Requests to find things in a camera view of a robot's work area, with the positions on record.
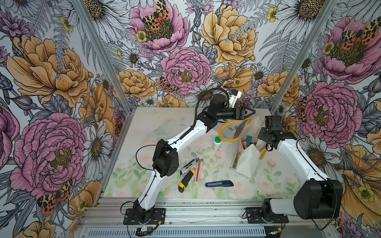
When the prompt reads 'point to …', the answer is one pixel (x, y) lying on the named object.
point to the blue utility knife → (219, 184)
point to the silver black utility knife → (186, 168)
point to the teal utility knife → (248, 140)
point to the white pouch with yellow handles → (245, 157)
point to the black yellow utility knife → (182, 185)
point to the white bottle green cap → (217, 143)
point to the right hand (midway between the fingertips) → (265, 137)
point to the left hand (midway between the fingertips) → (250, 115)
